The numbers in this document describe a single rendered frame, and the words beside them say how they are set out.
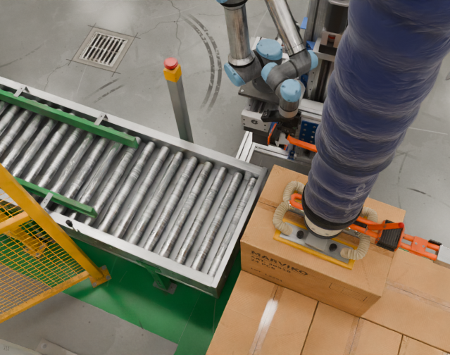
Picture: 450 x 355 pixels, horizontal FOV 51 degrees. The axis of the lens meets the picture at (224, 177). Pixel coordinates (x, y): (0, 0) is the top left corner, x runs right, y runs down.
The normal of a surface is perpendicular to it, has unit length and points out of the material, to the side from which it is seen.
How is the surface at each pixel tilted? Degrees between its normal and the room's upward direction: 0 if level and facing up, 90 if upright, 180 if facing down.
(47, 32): 0
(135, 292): 0
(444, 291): 0
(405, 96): 82
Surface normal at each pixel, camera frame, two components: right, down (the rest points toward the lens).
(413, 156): -0.04, -0.47
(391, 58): -0.37, 0.90
